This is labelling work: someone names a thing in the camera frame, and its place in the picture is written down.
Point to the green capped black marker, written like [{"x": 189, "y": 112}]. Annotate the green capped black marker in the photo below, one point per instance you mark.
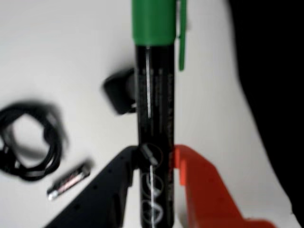
[{"x": 154, "y": 118}]

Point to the black AAA battery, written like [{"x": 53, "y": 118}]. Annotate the black AAA battery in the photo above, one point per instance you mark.
[{"x": 69, "y": 181}]

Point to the black fabric bag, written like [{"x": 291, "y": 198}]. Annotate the black fabric bag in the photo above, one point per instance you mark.
[{"x": 273, "y": 71}]

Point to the navy gripper finger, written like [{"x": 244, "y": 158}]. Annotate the navy gripper finger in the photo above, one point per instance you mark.
[{"x": 104, "y": 192}]

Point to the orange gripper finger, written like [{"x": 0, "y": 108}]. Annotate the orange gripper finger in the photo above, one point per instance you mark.
[{"x": 204, "y": 194}]

